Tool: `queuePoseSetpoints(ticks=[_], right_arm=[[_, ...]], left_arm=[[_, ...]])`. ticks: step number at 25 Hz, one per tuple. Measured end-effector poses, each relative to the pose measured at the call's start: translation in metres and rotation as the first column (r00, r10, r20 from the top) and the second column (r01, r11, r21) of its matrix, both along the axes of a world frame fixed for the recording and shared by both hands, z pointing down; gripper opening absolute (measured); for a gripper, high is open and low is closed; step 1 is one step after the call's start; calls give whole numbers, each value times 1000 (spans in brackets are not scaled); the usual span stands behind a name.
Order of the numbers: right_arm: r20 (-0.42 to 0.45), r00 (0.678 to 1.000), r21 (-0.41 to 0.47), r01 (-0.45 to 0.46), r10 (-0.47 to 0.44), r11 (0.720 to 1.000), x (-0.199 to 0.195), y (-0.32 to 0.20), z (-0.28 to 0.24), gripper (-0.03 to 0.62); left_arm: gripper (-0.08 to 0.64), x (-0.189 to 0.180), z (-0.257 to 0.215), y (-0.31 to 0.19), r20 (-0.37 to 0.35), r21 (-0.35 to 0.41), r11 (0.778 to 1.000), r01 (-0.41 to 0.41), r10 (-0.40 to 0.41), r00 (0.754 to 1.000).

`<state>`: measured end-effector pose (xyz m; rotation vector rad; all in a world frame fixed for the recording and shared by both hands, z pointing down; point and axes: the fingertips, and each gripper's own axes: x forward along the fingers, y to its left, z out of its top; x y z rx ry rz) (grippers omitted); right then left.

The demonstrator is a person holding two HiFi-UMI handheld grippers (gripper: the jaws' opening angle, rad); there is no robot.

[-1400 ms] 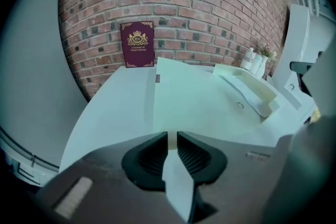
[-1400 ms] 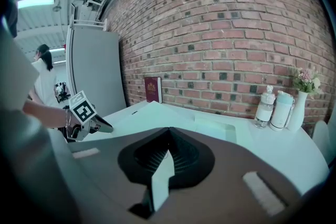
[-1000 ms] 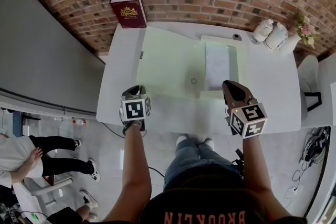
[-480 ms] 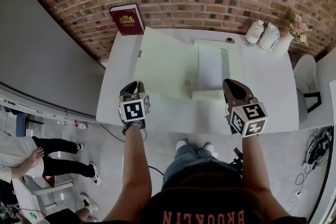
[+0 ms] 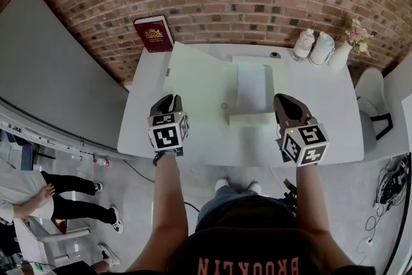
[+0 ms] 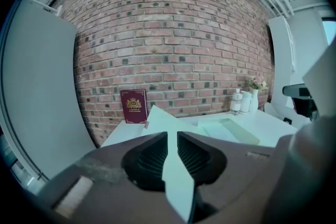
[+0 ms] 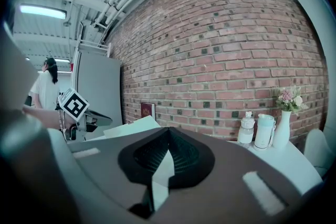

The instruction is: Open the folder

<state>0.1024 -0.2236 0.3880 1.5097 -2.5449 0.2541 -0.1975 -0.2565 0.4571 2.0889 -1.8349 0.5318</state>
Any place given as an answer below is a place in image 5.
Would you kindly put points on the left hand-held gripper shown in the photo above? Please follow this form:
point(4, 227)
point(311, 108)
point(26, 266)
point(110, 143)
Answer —
point(167, 136)

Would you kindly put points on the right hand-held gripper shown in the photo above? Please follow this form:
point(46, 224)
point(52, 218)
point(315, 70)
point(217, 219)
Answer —
point(305, 145)

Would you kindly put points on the white card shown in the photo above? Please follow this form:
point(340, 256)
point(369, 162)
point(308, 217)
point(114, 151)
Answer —
point(199, 83)

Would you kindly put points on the person's left forearm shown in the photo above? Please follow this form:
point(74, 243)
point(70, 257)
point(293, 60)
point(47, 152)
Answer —
point(170, 203)

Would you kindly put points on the person's right forearm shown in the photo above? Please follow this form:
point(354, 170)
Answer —
point(310, 203)

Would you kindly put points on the clear bottle with white cap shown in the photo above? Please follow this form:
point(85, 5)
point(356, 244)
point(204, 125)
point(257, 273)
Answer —
point(303, 45)

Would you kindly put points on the white jug with lid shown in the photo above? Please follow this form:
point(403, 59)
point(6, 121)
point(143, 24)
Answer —
point(322, 48)

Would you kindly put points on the dark red hardcover book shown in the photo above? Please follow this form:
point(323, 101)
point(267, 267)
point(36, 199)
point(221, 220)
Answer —
point(154, 33)

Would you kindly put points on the white vase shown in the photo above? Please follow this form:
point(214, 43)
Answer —
point(340, 56)

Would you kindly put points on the white chair with grey cushion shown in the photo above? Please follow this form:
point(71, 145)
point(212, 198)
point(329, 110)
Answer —
point(370, 96)

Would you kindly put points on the person's white shoe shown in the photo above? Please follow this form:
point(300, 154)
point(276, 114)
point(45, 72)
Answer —
point(254, 187)
point(222, 185)

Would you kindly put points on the black waist-worn device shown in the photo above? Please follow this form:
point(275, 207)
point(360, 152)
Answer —
point(290, 196)

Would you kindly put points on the small red and white bottle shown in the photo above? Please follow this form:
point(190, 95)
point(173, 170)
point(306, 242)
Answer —
point(101, 161)

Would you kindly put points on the pink and white flowers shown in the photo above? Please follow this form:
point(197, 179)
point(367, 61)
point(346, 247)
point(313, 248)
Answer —
point(358, 35)

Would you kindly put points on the person's blue jeans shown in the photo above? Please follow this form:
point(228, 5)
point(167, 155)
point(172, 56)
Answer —
point(219, 203)

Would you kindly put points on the grey partition panel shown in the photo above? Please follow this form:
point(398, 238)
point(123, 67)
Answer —
point(48, 74)

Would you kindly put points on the person's black printed shirt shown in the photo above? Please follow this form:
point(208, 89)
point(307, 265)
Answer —
point(251, 235)

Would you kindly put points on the blue chair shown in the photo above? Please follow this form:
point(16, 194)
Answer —
point(19, 151)

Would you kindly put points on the white metal frame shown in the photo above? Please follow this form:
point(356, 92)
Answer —
point(58, 235)

